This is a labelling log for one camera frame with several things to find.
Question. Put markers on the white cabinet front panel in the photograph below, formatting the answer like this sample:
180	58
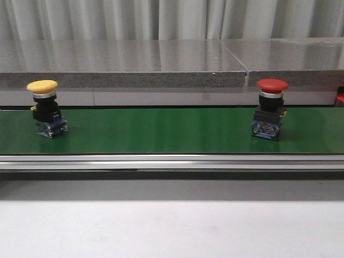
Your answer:
169	96

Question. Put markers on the grey pleated curtain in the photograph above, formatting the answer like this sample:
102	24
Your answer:
160	20

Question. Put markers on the aluminium conveyor side rail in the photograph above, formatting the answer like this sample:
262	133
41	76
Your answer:
183	162

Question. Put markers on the grey stone countertop slab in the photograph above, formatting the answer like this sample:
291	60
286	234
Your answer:
120	64

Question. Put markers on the green conveyor belt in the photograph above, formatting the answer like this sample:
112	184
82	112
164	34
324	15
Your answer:
174	130

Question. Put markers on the red mushroom push button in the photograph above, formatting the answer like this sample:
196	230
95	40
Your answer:
267	118

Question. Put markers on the right grey stone slab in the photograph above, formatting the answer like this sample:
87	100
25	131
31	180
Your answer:
316	63

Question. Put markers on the red box at right edge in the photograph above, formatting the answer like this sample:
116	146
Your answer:
339	102

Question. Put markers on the yellow mushroom push button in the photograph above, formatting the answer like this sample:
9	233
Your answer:
46	113

